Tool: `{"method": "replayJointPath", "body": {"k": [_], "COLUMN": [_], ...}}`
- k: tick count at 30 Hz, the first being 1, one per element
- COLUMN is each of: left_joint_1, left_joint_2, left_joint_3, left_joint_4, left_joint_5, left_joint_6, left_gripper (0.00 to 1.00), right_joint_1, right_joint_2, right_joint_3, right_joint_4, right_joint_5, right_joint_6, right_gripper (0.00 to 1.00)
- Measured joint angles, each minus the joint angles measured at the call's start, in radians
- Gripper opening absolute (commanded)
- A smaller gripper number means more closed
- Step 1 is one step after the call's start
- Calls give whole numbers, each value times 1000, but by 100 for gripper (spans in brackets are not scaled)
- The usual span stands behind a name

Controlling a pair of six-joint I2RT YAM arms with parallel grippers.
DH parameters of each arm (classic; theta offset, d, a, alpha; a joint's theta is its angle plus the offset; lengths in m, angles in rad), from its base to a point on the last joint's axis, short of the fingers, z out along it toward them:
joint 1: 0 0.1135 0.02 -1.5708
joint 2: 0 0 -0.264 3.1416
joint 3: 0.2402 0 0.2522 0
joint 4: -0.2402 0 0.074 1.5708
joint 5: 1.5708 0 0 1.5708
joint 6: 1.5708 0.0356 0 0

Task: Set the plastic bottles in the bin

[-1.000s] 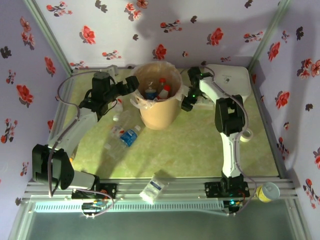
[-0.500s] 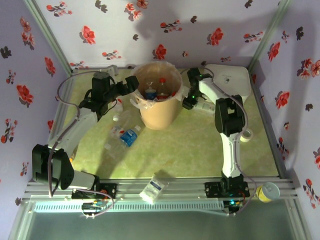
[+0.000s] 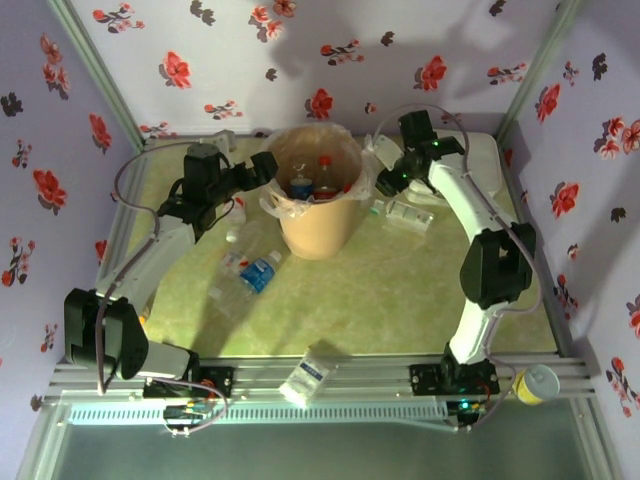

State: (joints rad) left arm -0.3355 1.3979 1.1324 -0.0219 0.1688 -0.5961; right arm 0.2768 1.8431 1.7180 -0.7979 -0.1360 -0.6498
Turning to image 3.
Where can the small clear bottle green label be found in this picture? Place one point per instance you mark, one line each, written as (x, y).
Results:
(378, 206)

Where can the white tissue packet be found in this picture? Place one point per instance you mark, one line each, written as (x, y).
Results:
(305, 377)

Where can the cola bottle red label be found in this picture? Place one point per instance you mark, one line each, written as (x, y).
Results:
(325, 192)

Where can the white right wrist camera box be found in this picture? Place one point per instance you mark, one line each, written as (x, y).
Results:
(386, 151)

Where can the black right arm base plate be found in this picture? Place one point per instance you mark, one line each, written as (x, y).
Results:
(425, 380)

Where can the white lidded square container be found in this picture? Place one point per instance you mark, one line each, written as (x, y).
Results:
(487, 165)

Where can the yellow can silver lid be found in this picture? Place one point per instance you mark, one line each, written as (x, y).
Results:
(537, 385)

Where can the clear bottle blue label white cap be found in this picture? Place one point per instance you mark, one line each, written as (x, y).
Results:
(257, 274)

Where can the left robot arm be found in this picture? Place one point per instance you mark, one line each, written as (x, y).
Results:
(145, 255)

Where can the aluminium side rail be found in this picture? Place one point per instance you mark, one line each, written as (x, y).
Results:
(512, 170)
(134, 175)

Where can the aluminium corner post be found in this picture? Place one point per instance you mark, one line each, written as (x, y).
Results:
(102, 75)
(537, 75)

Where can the aluminium frame rail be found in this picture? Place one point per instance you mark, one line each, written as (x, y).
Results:
(365, 380)

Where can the tan round bin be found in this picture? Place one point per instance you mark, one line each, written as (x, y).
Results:
(315, 230)

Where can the clear bottle red white label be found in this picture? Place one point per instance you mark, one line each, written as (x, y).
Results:
(236, 217)
(232, 263)

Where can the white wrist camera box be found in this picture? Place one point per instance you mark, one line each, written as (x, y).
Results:
(225, 141)
(386, 151)

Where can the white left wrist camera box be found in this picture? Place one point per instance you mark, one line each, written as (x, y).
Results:
(225, 141)

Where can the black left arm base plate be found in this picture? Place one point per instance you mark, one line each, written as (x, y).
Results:
(215, 380)

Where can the clear plastic bin liner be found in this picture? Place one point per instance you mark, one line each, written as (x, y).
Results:
(277, 205)

